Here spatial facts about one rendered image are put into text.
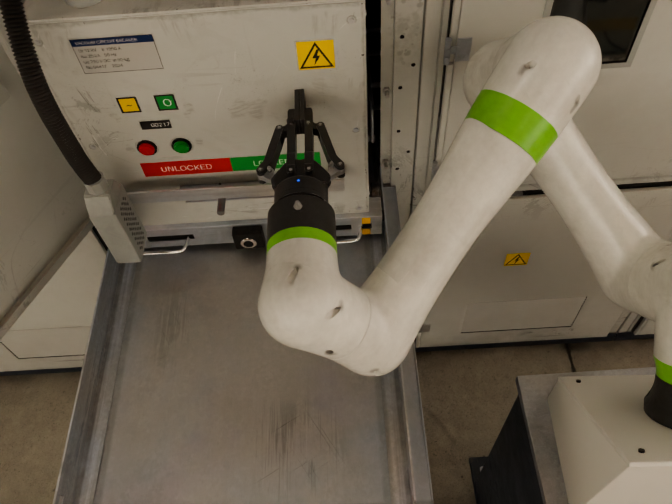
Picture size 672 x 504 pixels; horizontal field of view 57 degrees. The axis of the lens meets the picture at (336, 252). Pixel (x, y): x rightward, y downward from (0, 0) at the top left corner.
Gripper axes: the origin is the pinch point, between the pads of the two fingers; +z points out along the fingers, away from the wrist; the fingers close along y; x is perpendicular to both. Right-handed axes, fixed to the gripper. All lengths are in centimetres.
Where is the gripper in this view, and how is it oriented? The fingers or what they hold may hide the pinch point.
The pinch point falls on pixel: (300, 111)
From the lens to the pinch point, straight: 98.4
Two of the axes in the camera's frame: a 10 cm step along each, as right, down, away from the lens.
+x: -0.6, -5.7, -8.2
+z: -0.4, -8.2, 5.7
